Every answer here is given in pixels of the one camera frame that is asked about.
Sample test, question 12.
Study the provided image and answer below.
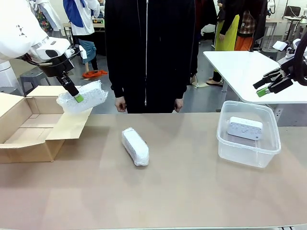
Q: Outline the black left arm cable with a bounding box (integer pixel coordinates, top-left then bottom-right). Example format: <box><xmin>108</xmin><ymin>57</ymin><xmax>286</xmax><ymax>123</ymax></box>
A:
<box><xmin>24</xmin><ymin>54</ymin><xmax>53</xmax><ymax>67</ymax></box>

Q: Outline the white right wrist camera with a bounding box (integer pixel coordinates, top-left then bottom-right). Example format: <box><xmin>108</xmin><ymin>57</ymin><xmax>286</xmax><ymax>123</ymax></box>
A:
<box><xmin>272</xmin><ymin>39</ymin><xmax>297</xmax><ymax>59</ymax></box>

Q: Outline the person in white blue top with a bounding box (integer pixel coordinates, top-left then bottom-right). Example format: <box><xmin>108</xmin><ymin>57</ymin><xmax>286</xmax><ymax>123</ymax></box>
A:
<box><xmin>63</xmin><ymin>0</ymin><xmax>101</xmax><ymax>72</ymax></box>

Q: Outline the person in yellow apron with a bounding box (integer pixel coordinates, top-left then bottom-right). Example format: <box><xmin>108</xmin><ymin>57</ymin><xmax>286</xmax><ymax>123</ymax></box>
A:
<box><xmin>211</xmin><ymin>0</ymin><xmax>240</xmax><ymax>87</ymax></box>

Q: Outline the person's left forearm black sleeve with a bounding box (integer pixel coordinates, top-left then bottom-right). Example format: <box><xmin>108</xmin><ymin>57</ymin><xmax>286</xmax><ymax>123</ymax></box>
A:
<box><xmin>175</xmin><ymin>55</ymin><xmax>194</xmax><ymax>99</ymax></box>

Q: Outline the person in black zip jacket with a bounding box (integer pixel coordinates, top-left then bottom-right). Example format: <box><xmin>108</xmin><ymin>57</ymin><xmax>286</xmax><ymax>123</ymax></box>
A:
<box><xmin>104</xmin><ymin>0</ymin><xmax>200</xmax><ymax>114</ymax></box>

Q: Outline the black equipment cart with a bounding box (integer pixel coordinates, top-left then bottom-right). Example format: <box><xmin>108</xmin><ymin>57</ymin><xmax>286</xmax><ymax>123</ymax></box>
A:
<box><xmin>92</xmin><ymin>18</ymin><xmax>106</xmax><ymax>57</ymax></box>

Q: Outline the clear plastic bin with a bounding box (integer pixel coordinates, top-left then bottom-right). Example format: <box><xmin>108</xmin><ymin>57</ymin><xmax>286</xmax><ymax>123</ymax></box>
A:
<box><xmin>216</xmin><ymin>100</ymin><xmax>282</xmax><ymax>169</ymax></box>

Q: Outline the person in orange trousers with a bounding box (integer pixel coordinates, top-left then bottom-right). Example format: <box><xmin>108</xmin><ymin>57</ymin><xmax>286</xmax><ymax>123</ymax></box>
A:
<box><xmin>234</xmin><ymin>9</ymin><xmax>255</xmax><ymax>52</ymax></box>

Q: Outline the grey metal stool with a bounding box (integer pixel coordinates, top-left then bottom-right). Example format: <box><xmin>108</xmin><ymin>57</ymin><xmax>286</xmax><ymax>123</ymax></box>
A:
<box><xmin>19</xmin><ymin>70</ymin><xmax>51</xmax><ymax>97</ymax></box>

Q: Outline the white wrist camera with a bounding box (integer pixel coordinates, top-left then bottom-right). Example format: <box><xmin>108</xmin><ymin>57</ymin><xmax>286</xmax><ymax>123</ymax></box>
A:
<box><xmin>65</xmin><ymin>44</ymin><xmax>87</xmax><ymax>60</ymax></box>
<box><xmin>272</xmin><ymin>39</ymin><xmax>297</xmax><ymax>59</ymax></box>

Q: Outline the brown cardboard box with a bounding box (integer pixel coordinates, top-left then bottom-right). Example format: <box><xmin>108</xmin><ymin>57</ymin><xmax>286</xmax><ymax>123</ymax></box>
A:
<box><xmin>0</xmin><ymin>85</ymin><xmax>99</xmax><ymax>164</ymax></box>

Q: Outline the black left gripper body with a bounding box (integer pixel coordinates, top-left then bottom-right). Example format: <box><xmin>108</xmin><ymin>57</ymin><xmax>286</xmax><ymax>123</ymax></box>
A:
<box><xmin>38</xmin><ymin>56</ymin><xmax>74</xmax><ymax>78</ymax></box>

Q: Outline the white unwrapped digital clock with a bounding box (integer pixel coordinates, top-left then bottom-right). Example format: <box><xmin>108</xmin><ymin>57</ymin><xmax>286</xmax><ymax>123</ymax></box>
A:
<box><xmin>226</xmin><ymin>116</ymin><xmax>263</xmax><ymax>142</ymax></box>

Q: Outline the person's right hand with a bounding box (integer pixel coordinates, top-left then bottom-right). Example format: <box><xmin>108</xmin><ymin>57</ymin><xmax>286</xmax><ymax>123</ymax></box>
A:
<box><xmin>114</xmin><ymin>97</ymin><xmax>127</xmax><ymax>113</ymax></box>

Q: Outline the orange cloth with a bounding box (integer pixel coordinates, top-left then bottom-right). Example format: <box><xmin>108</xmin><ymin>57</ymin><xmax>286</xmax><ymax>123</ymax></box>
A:
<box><xmin>82</xmin><ymin>69</ymin><xmax>108</xmax><ymax>79</ymax></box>

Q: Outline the white side table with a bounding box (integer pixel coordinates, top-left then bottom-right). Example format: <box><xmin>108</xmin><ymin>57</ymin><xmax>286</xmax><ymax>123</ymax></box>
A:
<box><xmin>203</xmin><ymin>50</ymin><xmax>307</xmax><ymax>105</ymax></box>

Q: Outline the person in floral shirt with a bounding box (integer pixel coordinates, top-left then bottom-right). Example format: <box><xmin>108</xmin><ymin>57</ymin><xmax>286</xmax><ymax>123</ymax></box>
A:
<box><xmin>33</xmin><ymin>0</ymin><xmax>64</xmax><ymax>33</ymax></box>

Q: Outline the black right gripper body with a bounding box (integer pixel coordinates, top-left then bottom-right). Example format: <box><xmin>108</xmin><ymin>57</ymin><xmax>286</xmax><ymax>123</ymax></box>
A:
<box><xmin>279</xmin><ymin>59</ymin><xmax>298</xmax><ymax>81</ymax></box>

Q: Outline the person's right forearm black sleeve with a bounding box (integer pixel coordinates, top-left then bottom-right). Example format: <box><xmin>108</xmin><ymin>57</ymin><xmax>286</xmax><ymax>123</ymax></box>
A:
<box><xmin>110</xmin><ymin>55</ymin><xmax>127</xmax><ymax>99</ymax></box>

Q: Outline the black hanging coat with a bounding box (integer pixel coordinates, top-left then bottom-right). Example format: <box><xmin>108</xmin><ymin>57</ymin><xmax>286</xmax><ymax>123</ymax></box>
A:
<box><xmin>251</xmin><ymin>0</ymin><xmax>269</xmax><ymax>41</ymax></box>

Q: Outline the beige background desk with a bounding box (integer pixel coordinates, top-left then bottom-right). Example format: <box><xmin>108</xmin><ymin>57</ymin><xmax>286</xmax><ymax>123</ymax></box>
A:
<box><xmin>263</xmin><ymin>18</ymin><xmax>288</xmax><ymax>52</ymax></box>

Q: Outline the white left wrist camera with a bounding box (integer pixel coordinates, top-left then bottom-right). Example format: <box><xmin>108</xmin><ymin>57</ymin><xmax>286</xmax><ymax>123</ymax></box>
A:
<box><xmin>65</xmin><ymin>44</ymin><xmax>87</xmax><ymax>60</ymax></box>

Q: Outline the bubble-wrapped clock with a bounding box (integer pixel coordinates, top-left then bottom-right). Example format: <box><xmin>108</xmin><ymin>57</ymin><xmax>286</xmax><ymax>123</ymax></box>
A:
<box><xmin>56</xmin><ymin>80</ymin><xmax>109</xmax><ymax>115</ymax></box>
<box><xmin>121</xmin><ymin>126</ymin><xmax>150</xmax><ymax>167</ymax></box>

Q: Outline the person in dark red coat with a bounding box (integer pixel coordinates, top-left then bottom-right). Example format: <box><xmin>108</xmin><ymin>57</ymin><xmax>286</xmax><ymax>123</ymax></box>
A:
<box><xmin>191</xmin><ymin>0</ymin><xmax>218</xmax><ymax>34</ymax></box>

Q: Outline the person's left hand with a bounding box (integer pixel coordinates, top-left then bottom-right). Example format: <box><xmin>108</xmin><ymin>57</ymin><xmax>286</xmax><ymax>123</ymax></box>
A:
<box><xmin>174</xmin><ymin>98</ymin><xmax>185</xmax><ymax>113</ymax></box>

